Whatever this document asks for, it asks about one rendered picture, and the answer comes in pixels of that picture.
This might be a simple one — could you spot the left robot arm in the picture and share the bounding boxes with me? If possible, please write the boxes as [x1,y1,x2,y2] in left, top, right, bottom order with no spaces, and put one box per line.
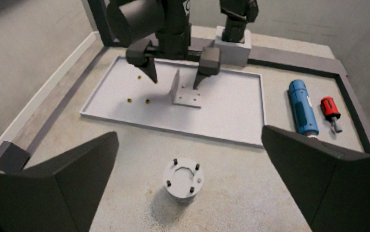
[106,0,259,46]

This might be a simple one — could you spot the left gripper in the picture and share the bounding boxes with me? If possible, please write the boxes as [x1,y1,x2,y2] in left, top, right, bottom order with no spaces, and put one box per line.
[125,22,222,90]

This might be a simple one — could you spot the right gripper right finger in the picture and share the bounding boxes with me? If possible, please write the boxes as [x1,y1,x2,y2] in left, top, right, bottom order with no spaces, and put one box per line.
[261,125,370,232]

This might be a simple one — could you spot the white l-shaped bracket with holes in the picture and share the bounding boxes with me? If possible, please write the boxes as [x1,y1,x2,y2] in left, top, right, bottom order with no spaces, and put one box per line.
[171,69,204,108]

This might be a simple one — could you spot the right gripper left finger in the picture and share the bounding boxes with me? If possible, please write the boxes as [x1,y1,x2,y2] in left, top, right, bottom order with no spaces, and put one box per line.
[0,131,119,232]

